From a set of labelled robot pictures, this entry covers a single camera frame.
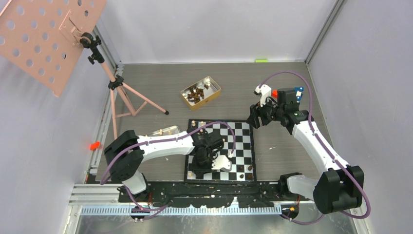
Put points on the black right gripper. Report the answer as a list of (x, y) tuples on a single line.
[(253, 119)]

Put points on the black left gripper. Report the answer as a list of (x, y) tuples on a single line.
[(199, 171)]

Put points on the black white chessboard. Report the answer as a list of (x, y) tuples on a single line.
[(244, 155)]

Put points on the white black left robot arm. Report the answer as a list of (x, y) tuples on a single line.
[(125, 154)]

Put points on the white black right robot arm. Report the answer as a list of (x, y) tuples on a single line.
[(339, 185)]

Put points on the gold tin with dark pieces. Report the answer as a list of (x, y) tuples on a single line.
[(200, 93)]

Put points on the red toy block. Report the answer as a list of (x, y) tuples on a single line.
[(274, 94)]

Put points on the silver tin lid tray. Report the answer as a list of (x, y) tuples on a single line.
[(165, 131)]

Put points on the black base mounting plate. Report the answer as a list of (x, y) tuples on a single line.
[(175, 194)]

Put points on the green tape marker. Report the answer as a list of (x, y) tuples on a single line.
[(261, 60)]

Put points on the pink perforated music stand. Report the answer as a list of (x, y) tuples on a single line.
[(45, 39)]

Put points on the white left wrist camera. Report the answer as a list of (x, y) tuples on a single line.
[(222, 163)]

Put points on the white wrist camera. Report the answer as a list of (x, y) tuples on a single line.
[(263, 91), (222, 163)]

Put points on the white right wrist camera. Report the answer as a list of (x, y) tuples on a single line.
[(263, 91)]

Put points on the orange clip on rail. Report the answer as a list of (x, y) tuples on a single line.
[(94, 146)]

